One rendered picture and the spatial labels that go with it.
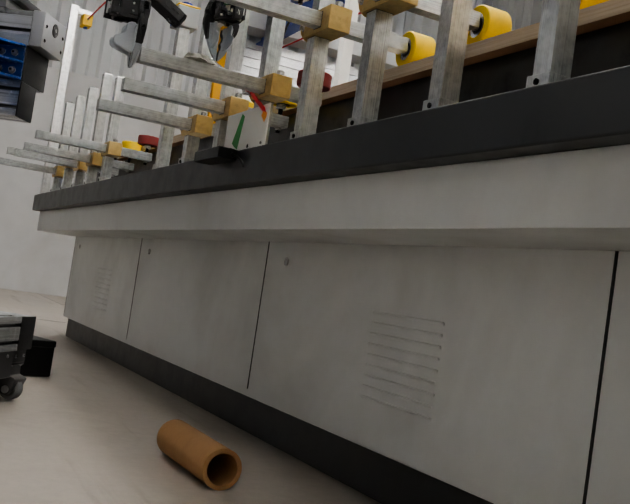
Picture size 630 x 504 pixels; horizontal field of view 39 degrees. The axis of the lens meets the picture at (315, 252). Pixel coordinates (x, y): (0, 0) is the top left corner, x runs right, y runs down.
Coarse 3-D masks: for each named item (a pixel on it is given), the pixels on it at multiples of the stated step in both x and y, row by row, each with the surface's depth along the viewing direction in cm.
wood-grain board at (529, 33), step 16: (624, 0) 133; (592, 16) 139; (608, 16) 136; (624, 16) 134; (512, 32) 157; (528, 32) 153; (576, 32) 145; (480, 48) 165; (496, 48) 160; (512, 48) 158; (528, 48) 157; (416, 64) 184; (432, 64) 178; (464, 64) 172; (352, 80) 209; (384, 80) 195; (400, 80) 191; (336, 96) 215; (352, 96) 213; (288, 112) 243; (176, 144) 332
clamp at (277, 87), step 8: (272, 80) 200; (280, 80) 201; (288, 80) 202; (272, 88) 200; (280, 88) 201; (288, 88) 202; (264, 96) 203; (272, 96) 201; (280, 96) 201; (288, 96) 202
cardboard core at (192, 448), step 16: (160, 432) 195; (176, 432) 189; (192, 432) 186; (160, 448) 196; (176, 448) 184; (192, 448) 178; (208, 448) 173; (224, 448) 172; (192, 464) 175; (208, 464) 184; (224, 464) 179; (240, 464) 173; (208, 480) 170; (224, 480) 174
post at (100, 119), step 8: (104, 80) 365; (104, 88) 365; (104, 96) 365; (96, 112) 367; (104, 112) 365; (96, 120) 365; (104, 120) 365; (96, 128) 364; (96, 136) 364; (96, 152) 364; (88, 168) 364; (96, 168) 364; (88, 176) 363; (96, 176) 364
